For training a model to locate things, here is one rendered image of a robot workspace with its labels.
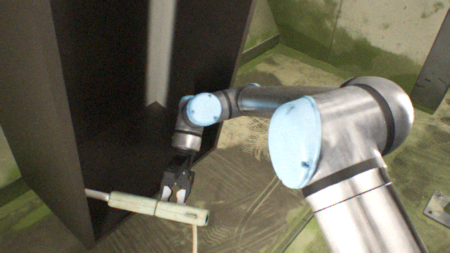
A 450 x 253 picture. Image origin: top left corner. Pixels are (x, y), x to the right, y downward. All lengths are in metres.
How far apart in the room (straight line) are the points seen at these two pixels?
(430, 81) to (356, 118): 2.19
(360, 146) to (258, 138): 1.66
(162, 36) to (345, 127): 0.98
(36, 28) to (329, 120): 0.42
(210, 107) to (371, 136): 0.58
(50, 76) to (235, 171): 1.40
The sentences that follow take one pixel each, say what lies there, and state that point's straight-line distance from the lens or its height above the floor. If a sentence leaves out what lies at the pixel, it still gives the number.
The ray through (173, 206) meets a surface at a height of 0.59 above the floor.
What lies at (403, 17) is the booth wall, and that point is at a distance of 2.58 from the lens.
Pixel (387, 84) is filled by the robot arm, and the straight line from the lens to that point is 0.57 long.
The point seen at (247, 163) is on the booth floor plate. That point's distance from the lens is 1.95.
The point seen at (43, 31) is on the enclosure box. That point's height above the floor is 1.21.
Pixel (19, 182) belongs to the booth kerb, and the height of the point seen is 0.14.
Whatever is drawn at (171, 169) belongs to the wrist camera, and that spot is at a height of 0.69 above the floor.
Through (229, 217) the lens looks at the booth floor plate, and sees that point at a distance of 1.71.
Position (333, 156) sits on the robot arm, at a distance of 0.46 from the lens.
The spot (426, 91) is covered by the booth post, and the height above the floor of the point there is 0.15.
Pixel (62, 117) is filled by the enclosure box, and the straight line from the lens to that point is 0.70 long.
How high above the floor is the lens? 1.44
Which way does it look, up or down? 40 degrees down
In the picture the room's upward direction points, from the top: 2 degrees clockwise
